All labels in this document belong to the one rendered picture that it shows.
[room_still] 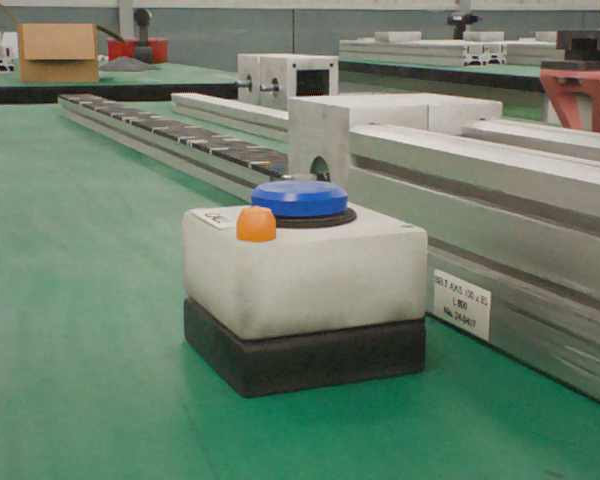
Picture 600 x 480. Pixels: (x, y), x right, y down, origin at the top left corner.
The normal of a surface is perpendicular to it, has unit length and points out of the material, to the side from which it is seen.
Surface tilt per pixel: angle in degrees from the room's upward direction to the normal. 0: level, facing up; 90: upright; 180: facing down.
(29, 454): 0
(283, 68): 90
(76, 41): 69
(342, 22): 90
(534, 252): 90
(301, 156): 90
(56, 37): 64
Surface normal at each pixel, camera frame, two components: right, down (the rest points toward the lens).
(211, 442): 0.00, -0.98
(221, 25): 0.31, 0.20
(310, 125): -0.92, 0.08
